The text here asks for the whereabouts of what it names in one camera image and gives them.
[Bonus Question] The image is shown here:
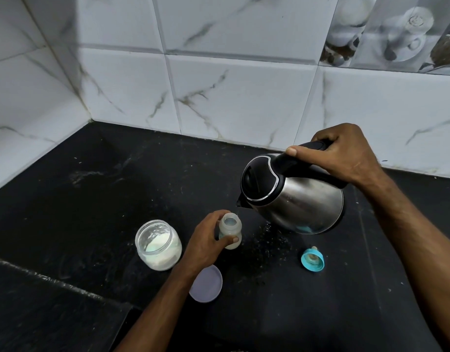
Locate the person's left hand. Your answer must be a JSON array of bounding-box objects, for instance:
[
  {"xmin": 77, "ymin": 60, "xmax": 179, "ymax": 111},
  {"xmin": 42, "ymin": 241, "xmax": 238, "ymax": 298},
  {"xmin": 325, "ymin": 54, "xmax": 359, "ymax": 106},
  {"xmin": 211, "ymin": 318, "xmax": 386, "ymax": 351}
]
[{"xmin": 179, "ymin": 210, "xmax": 240, "ymax": 277}]

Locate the person's right hand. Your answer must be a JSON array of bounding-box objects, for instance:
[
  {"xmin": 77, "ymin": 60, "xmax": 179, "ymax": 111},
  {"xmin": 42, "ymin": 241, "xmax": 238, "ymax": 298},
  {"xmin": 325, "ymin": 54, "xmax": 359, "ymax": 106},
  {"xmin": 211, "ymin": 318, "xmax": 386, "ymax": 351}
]
[{"xmin": 285, "ymin": 123, "xmax": 385, "ymax": 189}]

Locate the clear baby bottle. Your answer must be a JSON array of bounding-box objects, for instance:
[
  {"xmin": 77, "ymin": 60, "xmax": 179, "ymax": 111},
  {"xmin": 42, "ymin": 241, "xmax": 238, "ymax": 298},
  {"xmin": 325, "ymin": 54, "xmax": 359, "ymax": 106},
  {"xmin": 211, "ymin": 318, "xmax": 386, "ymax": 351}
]
[{"xmin": 219, "ymin": 213, "xmax": 243, "ymax": 250}]

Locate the white jar lid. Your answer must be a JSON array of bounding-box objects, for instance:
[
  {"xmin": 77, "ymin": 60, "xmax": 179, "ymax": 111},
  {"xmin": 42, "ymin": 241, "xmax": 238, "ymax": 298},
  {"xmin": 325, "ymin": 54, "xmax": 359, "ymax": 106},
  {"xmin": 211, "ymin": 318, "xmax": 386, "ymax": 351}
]
[{"xmin": 189, "ymin": 264, "xmax": 224, "ymax": 304}]

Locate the glass jar of white powder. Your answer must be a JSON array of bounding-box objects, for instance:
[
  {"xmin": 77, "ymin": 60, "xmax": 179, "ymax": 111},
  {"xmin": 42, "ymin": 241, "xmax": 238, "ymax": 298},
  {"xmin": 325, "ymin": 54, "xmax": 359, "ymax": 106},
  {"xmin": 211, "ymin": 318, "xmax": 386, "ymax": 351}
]
[{"xmin": 135, "ymin": 220, "xmax": 183, "ymax": 271}]

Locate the small teal measuring scoop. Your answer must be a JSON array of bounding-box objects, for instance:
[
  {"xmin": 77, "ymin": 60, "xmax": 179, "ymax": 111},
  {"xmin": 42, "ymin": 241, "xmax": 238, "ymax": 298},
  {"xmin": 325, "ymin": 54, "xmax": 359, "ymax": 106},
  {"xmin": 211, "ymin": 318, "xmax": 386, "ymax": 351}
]
[{"xmin": 144, "ymin": 236, "xmax": 169, "ymax": 253}]

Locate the steel electric kettle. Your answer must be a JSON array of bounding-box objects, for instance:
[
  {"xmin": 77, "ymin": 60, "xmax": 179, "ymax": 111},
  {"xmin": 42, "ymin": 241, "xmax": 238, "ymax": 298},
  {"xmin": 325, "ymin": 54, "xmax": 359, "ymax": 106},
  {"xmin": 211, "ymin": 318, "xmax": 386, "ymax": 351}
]
[{"xmin": 236, "ymin": 140, "xmax": 349, "ymax": 235}]

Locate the teal bottle nipple ring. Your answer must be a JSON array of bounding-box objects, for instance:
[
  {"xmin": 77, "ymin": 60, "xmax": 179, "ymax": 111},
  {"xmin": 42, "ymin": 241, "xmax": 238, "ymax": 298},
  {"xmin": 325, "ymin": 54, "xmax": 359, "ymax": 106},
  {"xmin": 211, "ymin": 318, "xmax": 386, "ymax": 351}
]
[{"xmin": 301, "ymin": 246, "xmax": 325, "ymax": 272}]

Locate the person's right forearm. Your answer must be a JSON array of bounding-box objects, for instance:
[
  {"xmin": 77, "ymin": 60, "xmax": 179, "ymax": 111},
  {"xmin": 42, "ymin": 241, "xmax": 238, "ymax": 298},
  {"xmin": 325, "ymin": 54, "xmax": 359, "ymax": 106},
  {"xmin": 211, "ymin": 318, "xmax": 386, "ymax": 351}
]
[{"xmin": 362, "ymin": 172, "xmax": 450, "ymax": 352}]

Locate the person's left forearm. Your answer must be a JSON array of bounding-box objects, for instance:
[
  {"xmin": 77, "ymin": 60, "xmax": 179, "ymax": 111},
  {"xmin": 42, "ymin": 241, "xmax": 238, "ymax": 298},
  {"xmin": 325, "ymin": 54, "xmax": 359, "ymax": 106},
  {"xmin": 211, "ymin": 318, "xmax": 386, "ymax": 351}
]
[{"xmin": 114, "ymin": 265, "xmax": 203, "ymax": 352}]

